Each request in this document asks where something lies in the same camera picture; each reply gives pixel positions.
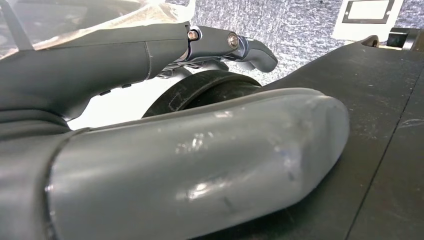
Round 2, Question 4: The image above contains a black round wheel housing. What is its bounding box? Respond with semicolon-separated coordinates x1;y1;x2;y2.
142;69;263;119

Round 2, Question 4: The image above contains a dark grey speckled rug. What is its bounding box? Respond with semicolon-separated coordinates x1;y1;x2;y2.
188;0;424;87

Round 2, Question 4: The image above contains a clear plastic cover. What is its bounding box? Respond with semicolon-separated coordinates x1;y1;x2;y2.
0;0;197;61

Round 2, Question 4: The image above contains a white floor socket plate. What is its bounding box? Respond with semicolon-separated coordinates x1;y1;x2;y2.
332;0;406;43

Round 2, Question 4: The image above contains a black metal base bracket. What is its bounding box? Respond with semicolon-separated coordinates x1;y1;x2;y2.
385;27;424;53

